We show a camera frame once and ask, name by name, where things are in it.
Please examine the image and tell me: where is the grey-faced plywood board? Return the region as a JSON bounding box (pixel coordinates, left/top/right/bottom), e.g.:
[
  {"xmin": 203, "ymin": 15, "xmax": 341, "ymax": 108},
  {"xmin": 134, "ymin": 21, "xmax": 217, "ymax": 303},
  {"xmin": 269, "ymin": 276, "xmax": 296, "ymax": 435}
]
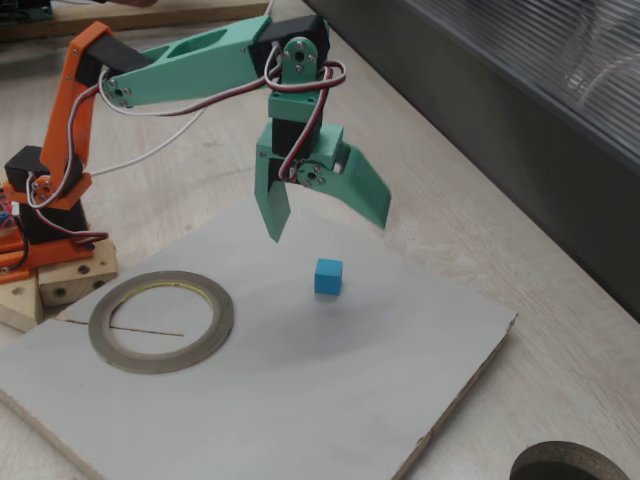
[{"xmin": 0, "ymin": 192, "xmax": 519, "ymax": 480}]

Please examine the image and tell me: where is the wooden base block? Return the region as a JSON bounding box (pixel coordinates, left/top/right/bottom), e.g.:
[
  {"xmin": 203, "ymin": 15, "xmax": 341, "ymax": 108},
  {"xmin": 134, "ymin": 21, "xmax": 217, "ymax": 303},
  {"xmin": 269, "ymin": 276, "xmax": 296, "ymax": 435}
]
[{"xmin": 37, "ymin": 238, "xmax": 120, "ymax": 308}]

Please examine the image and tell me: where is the red white black servo wire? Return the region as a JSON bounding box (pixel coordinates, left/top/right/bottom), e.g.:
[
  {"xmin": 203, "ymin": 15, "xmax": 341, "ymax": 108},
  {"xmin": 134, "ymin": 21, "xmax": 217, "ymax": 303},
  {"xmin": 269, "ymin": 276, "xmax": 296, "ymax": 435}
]
[
  {"xmin": 19, "ymin": 197, "xmax": 109, "ymax": 271},
  {"xmin": 24, "ymin": 58, "xmax": 349, "ymax": 209}
]

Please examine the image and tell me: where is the ribbed translucent partition panel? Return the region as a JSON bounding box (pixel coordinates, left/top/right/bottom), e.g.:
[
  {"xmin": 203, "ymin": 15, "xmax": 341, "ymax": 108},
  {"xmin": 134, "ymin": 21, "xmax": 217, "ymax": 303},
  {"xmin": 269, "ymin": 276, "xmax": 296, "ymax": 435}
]
[{"xmin": 304, "ymin": 0, "xmax": 640, "ymax": 324}]

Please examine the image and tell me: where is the red controller circuit board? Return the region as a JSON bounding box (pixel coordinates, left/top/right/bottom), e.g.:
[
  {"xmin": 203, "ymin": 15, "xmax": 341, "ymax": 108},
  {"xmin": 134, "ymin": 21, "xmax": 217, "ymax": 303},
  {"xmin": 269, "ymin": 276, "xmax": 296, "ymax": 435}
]
[{"xmin": 0, "ymin": 182, "xmax": 15, "ymax": 232}]

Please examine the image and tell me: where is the round table cable hole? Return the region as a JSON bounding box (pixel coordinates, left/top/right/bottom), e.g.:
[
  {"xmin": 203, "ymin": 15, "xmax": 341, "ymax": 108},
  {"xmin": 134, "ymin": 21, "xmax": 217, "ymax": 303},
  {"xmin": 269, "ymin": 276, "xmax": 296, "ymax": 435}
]
[{"xmin": 508, "ymin": 440, "xmax": 632, "ymax": 480}]

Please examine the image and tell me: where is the grey ring of tape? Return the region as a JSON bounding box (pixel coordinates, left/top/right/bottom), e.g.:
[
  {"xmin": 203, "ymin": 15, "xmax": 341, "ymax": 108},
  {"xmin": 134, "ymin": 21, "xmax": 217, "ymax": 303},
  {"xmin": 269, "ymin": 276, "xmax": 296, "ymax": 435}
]
[{"xmin": 87, "ymin": 270, "xmax": 235, "ymax": 375}]

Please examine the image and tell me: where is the wooden plank under controller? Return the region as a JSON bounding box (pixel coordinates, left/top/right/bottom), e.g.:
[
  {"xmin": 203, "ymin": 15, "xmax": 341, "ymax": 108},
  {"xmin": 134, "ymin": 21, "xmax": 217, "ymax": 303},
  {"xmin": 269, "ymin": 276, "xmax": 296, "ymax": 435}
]
[{"xmin": 0, "ymin": 276, "xmax": 45, "ymax": 334}]

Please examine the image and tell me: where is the white usb cable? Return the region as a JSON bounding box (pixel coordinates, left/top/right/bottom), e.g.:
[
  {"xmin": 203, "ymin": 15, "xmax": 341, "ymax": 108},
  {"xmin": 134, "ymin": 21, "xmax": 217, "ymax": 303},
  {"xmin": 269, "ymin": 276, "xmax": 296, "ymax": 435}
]
[{"xmin": 89, "ymin": 0, "xmax": 277, "ymax": 177}]

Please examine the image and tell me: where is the long wooden plank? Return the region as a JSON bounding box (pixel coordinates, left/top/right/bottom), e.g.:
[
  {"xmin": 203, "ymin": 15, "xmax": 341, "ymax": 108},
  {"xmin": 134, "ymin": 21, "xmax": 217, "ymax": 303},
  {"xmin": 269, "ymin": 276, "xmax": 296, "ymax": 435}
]
[{"xmin": 0, "ymin": 0, "xmax": 271, "ymax": 40}]

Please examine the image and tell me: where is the blue cube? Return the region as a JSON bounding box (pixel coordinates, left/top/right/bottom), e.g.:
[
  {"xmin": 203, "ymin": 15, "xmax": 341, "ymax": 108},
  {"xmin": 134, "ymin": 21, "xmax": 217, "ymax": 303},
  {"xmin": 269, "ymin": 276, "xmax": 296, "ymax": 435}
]
[{"xmin": 314, "ymin": 258, "xmax": 344, "ymax": 296}]

